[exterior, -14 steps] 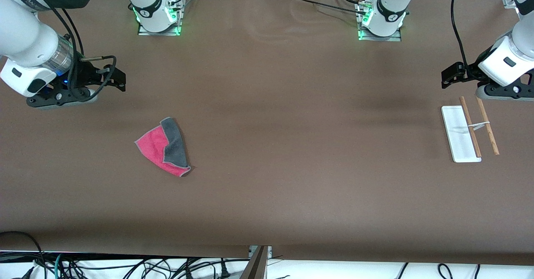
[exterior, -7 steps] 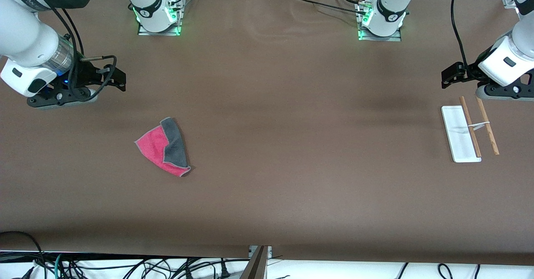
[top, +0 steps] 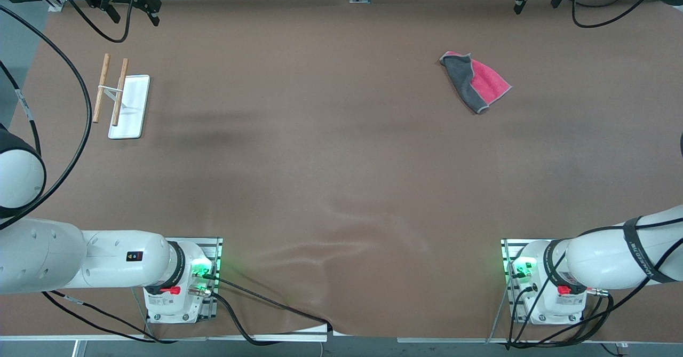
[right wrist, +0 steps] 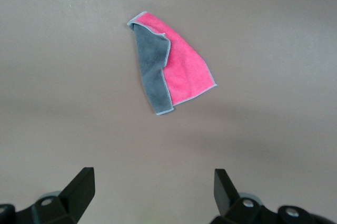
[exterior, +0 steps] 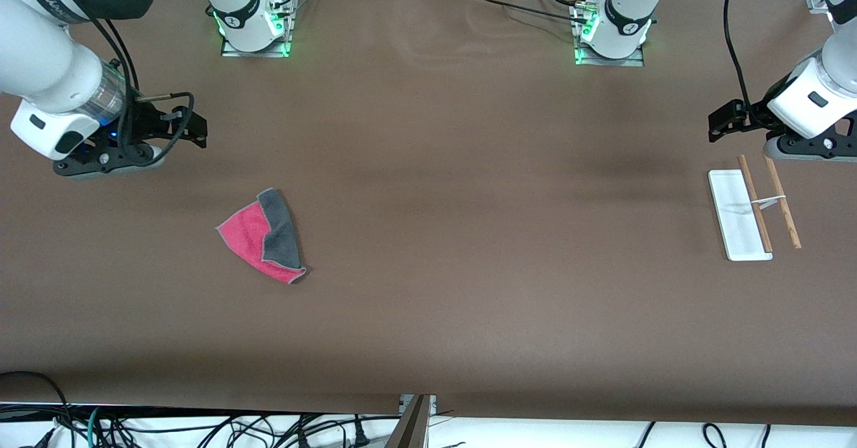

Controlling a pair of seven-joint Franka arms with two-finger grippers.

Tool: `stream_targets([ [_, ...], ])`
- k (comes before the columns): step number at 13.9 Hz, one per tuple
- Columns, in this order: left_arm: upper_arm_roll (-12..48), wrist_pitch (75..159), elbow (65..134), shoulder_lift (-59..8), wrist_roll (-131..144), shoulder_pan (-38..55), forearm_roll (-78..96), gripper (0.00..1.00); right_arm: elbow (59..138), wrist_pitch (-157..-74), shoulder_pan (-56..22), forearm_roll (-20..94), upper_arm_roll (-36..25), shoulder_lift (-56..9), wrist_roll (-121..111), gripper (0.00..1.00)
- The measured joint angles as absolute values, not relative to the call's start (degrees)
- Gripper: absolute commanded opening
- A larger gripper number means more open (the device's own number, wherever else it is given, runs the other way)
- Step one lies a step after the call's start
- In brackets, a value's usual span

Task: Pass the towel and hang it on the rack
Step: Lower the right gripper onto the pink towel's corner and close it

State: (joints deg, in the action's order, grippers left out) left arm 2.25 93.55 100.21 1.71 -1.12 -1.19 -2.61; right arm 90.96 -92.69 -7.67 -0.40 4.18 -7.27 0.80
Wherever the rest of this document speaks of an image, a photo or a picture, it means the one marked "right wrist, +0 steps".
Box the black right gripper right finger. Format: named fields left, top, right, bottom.
left=210, top=168, right=337, bottom=224

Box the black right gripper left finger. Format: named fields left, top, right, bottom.
left=0, top=167, right=96, bottom=224

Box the pink and grey towel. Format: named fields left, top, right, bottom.
left=127, top=11, right=219, bottom=117

